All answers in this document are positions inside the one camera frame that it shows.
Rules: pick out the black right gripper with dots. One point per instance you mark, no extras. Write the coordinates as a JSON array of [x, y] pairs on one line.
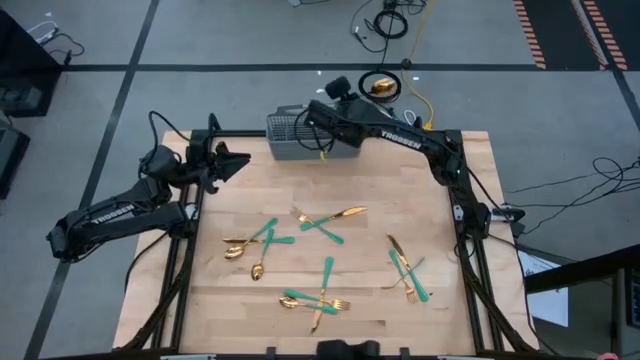
[[367, 110]]

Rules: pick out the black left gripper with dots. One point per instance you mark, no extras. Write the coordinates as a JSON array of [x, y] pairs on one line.
[[202, 167]]

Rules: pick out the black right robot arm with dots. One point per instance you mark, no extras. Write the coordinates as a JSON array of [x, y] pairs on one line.
[[400, 139]]

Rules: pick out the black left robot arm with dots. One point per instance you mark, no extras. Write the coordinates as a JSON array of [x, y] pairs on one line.
[[115, 217]]

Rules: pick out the grey plastic cutlery basket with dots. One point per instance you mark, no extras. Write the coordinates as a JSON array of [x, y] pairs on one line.
[[290, 150]]

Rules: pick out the black mat orange stripes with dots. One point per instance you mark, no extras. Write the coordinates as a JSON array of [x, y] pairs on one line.
[[560, 30]]

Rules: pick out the black rounded object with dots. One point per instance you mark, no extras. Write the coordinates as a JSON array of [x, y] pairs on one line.
[[345, 348]]

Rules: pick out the black equipment case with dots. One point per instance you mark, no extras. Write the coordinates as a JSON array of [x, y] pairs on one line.
[[12, 155]]

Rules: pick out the black cabinet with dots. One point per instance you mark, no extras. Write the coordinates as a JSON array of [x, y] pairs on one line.
[[25, 75]]

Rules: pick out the black desk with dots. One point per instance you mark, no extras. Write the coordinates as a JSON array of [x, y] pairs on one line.
[[575, 272]]

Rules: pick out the white paper sheet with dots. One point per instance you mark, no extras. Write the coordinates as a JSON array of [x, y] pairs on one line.
[[550, 310]]

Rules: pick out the pink round object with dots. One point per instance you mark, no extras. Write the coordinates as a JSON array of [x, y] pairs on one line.
[[608, 356]]

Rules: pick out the black aluminium table frame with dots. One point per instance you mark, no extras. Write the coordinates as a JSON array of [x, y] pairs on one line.
[[240, 133]]

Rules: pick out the silver metal mounting bracket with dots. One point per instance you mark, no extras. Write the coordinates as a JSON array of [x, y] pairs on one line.
[[458, 212]]

